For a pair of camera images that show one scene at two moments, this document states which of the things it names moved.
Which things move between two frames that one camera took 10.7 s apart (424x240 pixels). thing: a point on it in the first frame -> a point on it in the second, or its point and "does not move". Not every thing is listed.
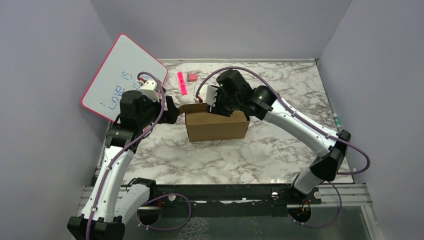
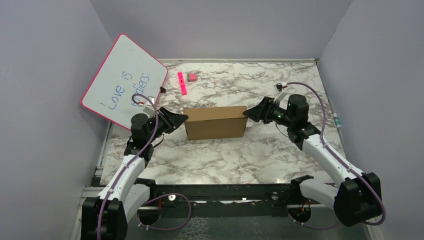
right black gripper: (217, 109) -> (262, 111)
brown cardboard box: (204, 126) does not move
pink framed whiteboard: (119, 73) does not move
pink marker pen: (183, 88) does not move
